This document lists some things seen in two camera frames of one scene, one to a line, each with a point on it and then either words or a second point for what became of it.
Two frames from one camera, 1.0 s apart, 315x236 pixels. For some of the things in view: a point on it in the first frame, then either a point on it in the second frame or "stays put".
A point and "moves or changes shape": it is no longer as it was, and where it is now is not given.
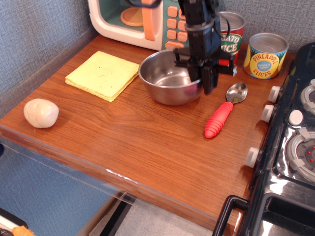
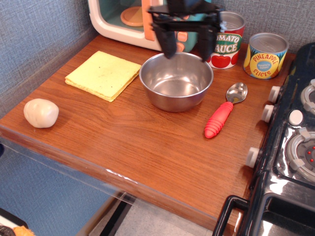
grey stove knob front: (252, 156) stays put
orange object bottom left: (21, 231) stays put
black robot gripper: (204, 44) to (177, 15)
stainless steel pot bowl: (166, 82) moves or changes shape
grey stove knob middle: (267, 112) stays put
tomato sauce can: (231, 43) stays put
